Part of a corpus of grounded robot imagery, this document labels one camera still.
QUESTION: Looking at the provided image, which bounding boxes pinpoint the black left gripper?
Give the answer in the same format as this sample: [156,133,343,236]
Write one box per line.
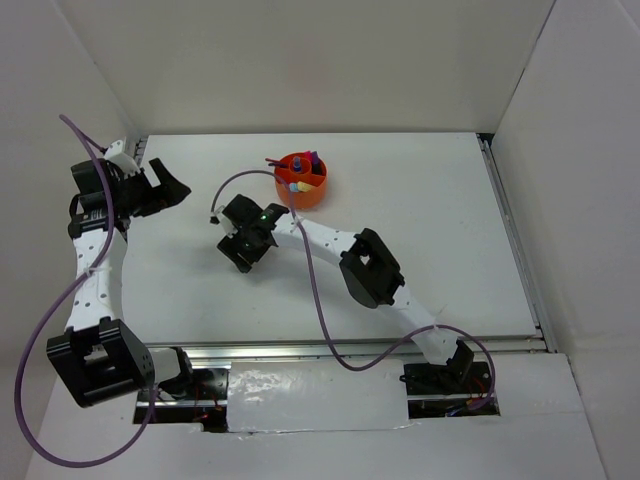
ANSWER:
[111,158,190,218]

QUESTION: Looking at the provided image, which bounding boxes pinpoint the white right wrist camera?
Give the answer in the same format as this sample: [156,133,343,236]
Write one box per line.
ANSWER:
[209,204,237,238]

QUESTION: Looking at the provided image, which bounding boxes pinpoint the yellow glue stick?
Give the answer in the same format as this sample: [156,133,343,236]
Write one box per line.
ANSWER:
[294,181,313,192]

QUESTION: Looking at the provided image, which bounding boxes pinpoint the white foil-covered panel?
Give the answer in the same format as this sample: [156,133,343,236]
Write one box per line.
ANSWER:
[227,360,409,433]

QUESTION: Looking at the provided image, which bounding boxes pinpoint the purple highlighter marker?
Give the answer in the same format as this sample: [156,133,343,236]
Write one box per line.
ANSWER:
[311,158,323,176]

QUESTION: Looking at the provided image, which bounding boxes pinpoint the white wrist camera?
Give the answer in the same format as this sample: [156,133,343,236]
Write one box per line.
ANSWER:
[209,204,237,238]
[103,139,142,176]

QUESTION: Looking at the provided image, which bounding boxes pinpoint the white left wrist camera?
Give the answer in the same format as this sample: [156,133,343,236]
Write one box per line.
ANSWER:
[103,139,142,176]

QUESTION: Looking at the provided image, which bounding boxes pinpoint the orange round organizer container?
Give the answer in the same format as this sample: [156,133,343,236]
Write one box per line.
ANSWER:
[273,151,328,210]

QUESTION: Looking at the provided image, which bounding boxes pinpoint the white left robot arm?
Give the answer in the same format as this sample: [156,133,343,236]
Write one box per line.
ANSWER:
[46,159,198,408]

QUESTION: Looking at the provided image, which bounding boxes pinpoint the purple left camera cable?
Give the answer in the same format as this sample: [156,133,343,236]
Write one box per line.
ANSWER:
[14,114,159,468]

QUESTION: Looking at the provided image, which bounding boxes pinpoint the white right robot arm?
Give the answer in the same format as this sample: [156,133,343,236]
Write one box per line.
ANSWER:
[210,194,474,392]

